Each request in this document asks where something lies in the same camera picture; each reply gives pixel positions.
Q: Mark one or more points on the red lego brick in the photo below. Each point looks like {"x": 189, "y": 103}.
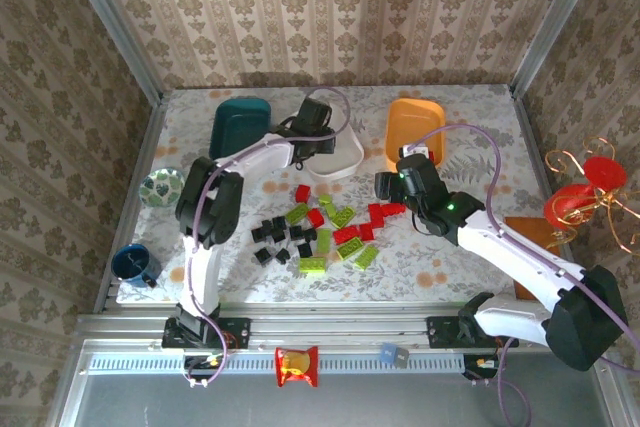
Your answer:
{"x": 376, "y": 219}
{"x": 346, "y": 234}
{"x": 366, "y": 231}
{"x": 393, "y": 208}
{"x": 315, "y": 217}
{"x": 302, "y": 193}

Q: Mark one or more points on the teal plastic container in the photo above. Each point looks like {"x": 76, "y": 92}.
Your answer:
{"x": 240, "y": 122}

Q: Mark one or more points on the green lego brick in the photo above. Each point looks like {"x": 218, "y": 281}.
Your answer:
{"x": 325, "y": 199}
{"x": 350, "y": 248}
{"x": 324, "y": 240}
{"x": 330, "y": 210}
{"x": 366, "y": 257}
{"x": 343, "y": 217}
{"x": 297, "y": 213}
{"x": 312, "y": 265}

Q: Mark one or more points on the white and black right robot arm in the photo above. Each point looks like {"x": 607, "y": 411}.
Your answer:
{"x": 515, "y": 257}

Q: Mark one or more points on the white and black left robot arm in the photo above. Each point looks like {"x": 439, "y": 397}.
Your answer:
{"x": 200, "y": 267}

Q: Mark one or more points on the white plastic container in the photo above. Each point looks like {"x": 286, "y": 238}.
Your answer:
{"x": 345, "y": 162}

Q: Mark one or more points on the orange plastic container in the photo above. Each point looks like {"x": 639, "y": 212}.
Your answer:
{"x": 415, "y": 119}

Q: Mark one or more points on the floral patterned tablecloth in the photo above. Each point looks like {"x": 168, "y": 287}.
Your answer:
{"x": 450, "y": 272}

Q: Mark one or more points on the brown wooden board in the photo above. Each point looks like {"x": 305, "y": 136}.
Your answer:
{"x": 525, "y": 232}

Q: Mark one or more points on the leaf patterned bowl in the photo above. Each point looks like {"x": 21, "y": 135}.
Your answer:
{"x": 162, "y": 188}

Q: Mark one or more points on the blue grey tag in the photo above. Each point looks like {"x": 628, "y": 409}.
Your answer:
{"x": 394, "y": 354}

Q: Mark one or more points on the red snack packet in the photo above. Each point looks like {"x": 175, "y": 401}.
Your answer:
{"x": 296, "y": 366}

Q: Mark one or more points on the grey metal tray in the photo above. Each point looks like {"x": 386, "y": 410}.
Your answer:
{"x": 350, "y": 402}

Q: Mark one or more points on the dark blue mug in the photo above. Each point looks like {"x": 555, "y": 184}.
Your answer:
{"x": 132, "y": 264}

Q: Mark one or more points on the aluminium side rail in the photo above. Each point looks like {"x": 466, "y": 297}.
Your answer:
{"x": 537, "y": 157}
{"x": 135, "y": 187}

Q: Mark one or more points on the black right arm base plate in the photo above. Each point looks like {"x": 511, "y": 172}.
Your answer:
{"x": 437, "y": 332}

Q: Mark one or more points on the aluminium mounting rail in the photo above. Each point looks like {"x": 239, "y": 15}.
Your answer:
{"x": 340, "y": 322}

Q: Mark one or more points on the aluminium frame post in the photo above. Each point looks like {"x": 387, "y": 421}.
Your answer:
{"x": 555, "y": 27}
{"x": 115, "y": 27}

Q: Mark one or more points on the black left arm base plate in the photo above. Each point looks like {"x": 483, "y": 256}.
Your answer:
{"x": 240, "y": 332}

